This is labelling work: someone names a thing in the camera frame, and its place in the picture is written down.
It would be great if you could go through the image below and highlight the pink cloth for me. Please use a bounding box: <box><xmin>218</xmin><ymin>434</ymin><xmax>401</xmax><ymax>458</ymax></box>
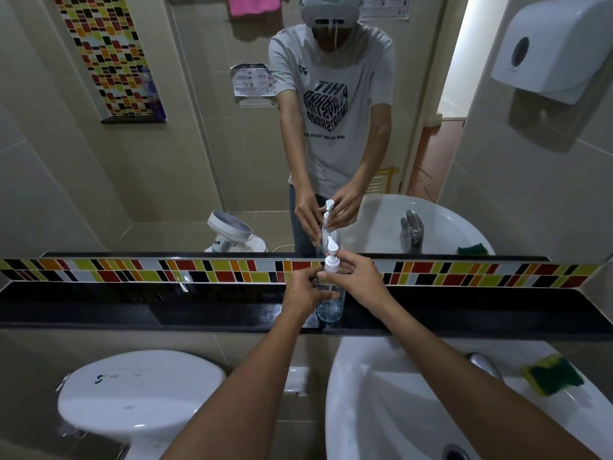
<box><xmin>226</xmin><ymin>0</ymin><xmax>282</xmax><ymax>18</ymax></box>

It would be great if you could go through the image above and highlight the white paper towel dispenser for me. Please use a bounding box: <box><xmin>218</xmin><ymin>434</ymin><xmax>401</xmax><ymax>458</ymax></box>
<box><xmin>490</xmin><ymin>0</ymin><xmax>613</xmax><ymax>106</ymax></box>

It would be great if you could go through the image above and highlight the large wall mirror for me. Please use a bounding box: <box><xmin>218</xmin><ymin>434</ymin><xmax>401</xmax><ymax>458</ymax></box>
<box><xmin>0</xmin><ymin>0</ymin><xmax>613</xmax><ymax>260</ymax></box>

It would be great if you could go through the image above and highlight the person's right forearm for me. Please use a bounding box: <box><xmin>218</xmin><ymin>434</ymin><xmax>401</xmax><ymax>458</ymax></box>
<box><xmin>377</xmin><ymin>296</ymin><xmax>602</xmax><ymax>460</ymax></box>

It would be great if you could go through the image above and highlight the white ceramic sink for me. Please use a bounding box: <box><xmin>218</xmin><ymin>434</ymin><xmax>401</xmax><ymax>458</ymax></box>
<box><xmin>325</xmin><ymin>336</ymin><xmax>613</xmax><ymax>460</ymax></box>

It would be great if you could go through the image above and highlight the chrome faucet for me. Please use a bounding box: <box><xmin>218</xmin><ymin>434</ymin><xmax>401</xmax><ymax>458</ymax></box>
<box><xmin>465</xmin><ymin>352</ymin><xmax>504</xmax><ymax>382</ymax></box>

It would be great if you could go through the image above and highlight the black stone ledge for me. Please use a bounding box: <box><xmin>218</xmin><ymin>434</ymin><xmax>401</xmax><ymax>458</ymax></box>
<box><xmin>0</xmin><ymin>281</ymin><xmax>613</xmax><ymax>342</ymax></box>

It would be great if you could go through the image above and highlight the green and yellow sponge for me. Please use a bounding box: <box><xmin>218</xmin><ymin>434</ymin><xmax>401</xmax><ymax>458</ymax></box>
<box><xmin>521</xmin><ymin>354</ymin><xmax>585</xmax><ymax>397</ymax></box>

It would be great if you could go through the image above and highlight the white toilet tank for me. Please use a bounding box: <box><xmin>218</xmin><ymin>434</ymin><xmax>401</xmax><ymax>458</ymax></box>
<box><xmin>55</xmin><ymin>349</ymin><xmax>227</xmax><ymax>460</ymax></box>

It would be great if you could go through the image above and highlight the white plastic wall fitting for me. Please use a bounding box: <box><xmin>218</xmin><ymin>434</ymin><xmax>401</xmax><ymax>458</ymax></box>
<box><xmin>284</xmin><ymin>366</ymin><xmax>310</xmax><ymax>397</ymax></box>

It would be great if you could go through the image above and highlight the person's left forearm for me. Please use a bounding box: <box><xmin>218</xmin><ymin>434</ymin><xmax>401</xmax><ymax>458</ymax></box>
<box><xmin>162</xmin><ymin>315</ymin><xmax>313</xmax><ymax>460</ymax></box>

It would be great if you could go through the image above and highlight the person's right hand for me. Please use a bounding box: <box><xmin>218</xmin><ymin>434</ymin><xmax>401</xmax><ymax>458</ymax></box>
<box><xmin>317</xmin><ymin>250</ymin><xmax>399</xmax><ymax>322</ymax></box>

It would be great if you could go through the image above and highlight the clear pump bottle white top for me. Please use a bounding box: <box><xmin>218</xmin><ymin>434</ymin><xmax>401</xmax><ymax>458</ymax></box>
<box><xmin>315</xmin><ymin>236</ymin><xmax>346</xmax><ymax>324</ymax></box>

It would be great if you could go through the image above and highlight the person's left hand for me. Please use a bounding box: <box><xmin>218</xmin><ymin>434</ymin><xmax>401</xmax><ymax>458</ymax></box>
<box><xmin>279</xmin><ymin>265</ymin><xmax>341</xmax><ymax>327</ymax></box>

